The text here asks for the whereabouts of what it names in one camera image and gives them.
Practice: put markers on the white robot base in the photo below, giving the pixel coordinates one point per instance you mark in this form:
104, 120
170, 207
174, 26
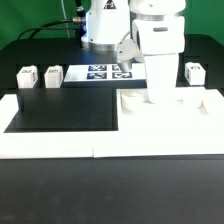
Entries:
107, 26

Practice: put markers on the white square tabletop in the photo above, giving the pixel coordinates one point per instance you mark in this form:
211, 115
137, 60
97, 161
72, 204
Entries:
192, 107

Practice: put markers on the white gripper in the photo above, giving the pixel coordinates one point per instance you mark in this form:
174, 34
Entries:
161, 77

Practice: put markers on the white U-shaped obstacle fence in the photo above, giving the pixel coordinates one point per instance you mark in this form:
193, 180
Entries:
119, 143

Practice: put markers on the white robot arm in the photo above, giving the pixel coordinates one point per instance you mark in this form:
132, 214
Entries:
157, 26

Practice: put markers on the white marker board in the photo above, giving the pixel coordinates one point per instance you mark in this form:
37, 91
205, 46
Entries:
103, 72

